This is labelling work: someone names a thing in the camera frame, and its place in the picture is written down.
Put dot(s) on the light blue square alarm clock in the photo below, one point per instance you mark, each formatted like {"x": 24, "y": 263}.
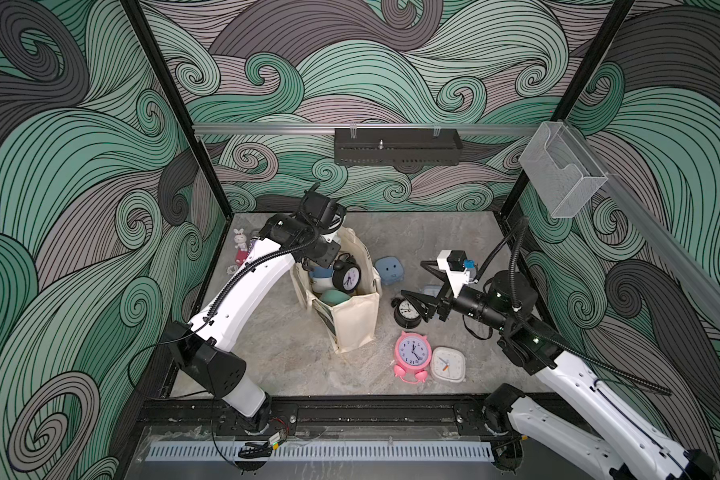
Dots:
{"x": 431, "y": 290}

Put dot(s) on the pink twin-bell alarm clock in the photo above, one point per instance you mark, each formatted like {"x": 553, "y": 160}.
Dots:
{"x": 413, "y": 355}

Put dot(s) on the large round blue-rim clock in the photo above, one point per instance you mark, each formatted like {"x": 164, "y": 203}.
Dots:
{"x": 321, "y": 273}

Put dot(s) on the black twin-bell alarm clock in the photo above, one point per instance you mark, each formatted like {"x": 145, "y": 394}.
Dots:
{"x": 405, "y": 314}

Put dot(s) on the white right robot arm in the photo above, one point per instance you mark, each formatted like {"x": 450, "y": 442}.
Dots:
{"x": 623, "y": 444}

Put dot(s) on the green round alarm clock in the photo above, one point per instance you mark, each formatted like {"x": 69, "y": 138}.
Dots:
{"x": 334, "y": 297}

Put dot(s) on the small black alarm clock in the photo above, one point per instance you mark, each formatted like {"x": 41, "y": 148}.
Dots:
{"x": 346, "y": 273}

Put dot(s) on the silver twin-bell alarm clock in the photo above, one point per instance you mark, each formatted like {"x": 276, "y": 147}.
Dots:
{"x": 321, "y": 285}

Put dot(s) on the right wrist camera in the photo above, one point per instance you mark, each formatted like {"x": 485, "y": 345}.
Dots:
{"x": 460, "y": 271}

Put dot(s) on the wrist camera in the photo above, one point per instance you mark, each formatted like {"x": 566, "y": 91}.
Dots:
{"x": 322, "y": 212}
{"x": 460, "y": 271}

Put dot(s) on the floral canvas tote bag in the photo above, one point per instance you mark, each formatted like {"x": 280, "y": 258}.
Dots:
{"x": 350, "y": 324}

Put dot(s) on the white rabbit figurine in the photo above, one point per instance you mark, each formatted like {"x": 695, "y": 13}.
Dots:
{"x": 241, "y": 245}

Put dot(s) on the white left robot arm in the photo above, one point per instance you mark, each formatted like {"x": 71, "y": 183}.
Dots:
{"x": 204, "y": 346}

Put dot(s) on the light blue square clock back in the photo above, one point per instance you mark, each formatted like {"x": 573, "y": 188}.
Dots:
{"x": 390, "y": 270}

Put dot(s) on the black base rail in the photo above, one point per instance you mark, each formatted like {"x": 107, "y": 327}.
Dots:
{"x": 458, "y": 413}

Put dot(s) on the white square alarm clock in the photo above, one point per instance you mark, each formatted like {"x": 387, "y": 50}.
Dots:
{"x": 448, "y": 365}

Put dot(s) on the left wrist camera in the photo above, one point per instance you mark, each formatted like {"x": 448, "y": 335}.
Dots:
{"x": 322, "y": 212}

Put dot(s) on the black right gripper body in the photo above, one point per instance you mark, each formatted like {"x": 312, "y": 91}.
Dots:
{"x": 472, "y": 304}

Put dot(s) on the clear acrylic wall holder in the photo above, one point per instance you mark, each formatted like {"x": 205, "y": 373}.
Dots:
{"x": 562, "y": 168}

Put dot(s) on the black perforated wall tray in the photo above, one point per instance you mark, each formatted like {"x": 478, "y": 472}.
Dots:
{"x": 406, "y": 149}

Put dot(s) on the white slotted cable duct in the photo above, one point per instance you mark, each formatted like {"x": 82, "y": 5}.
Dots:
{"x": 331, "y": 450}

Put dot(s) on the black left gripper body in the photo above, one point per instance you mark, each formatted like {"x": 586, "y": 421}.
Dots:
{"x": 323, "y": 253}

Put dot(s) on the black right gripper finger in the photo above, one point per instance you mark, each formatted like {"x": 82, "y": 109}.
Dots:
{"x": 420, "y": 299}
{"x": 432, "y": 267}

